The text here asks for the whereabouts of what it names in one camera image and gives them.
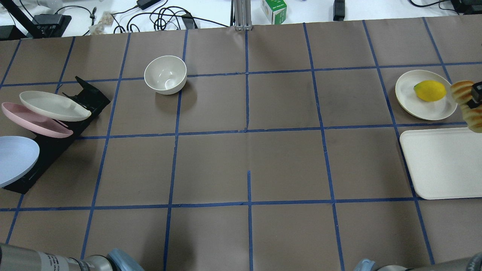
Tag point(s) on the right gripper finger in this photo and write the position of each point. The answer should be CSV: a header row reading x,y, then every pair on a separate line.
x,y
476,93

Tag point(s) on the sliced bread loaf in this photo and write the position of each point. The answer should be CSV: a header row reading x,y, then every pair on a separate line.
x,y
461,92

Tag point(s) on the blue plate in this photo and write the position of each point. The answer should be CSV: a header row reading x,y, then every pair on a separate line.
x,y
18,155

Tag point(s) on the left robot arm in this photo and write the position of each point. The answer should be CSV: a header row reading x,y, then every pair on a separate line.
x,y
15,258

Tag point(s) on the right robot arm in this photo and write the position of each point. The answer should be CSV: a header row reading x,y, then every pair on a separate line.
x,y
472,263

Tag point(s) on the cream round plate with lemon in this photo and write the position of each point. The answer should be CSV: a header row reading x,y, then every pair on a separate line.
x,y
407,98

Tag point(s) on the cream plate in rack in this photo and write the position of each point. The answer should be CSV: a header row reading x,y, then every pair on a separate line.
x,y
54,106

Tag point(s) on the pink plate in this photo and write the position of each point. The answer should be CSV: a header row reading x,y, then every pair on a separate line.
x,y
34,122

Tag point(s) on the yellow lemon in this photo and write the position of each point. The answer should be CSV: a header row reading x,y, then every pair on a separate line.
x,y
430,91

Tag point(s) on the cream rectangular tray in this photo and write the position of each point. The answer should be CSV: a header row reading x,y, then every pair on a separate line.
x,y
444,163

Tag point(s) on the green white carton box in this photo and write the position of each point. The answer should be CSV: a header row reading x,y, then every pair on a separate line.
x,y
274,10

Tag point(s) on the white bowl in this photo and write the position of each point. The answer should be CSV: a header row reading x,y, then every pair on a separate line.
x,y
166,75

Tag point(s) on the black power adapter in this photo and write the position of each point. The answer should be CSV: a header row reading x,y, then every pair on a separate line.
x,y
145,4

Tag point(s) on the bag of wooden pieces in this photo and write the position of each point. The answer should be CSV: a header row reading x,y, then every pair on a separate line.
x,y
99,28

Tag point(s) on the black dish rack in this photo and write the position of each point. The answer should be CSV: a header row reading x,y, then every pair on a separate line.
x,y
51,149

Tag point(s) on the aluminium frame post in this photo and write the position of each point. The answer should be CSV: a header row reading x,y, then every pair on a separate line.
x,y
240,16

